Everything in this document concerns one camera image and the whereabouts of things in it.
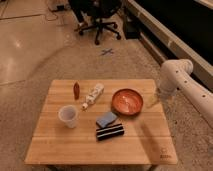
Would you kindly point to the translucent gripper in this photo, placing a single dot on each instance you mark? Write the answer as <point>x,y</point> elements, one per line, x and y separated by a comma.
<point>154,99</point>

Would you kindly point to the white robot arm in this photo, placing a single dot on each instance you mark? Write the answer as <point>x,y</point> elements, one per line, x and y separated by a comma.
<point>175,74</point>

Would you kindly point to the orange ceramic bowl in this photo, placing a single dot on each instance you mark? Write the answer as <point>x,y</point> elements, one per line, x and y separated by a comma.
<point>128,102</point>

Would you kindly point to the white ceramic cup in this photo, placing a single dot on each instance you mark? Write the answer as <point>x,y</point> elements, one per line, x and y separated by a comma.
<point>69,115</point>

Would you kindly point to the blue sponge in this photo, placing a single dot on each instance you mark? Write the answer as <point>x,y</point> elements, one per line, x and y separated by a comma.
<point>106,119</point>

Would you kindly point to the black white striped block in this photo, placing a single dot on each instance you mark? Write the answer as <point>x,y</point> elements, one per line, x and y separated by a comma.
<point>109,132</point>

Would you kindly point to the wooden table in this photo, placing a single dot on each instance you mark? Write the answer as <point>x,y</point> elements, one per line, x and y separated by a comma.
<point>65,134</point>

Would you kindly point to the black box on floor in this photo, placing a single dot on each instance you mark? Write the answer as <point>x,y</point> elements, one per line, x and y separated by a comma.
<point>130,28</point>

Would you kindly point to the small brown bottle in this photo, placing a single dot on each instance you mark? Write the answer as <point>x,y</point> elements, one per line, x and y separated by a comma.
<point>76,90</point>

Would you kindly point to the person's leg and shoe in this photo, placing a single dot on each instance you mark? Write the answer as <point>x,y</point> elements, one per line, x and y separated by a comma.
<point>78,7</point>

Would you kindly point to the black office chair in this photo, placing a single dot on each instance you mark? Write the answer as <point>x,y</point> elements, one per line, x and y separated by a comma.
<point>104,9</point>

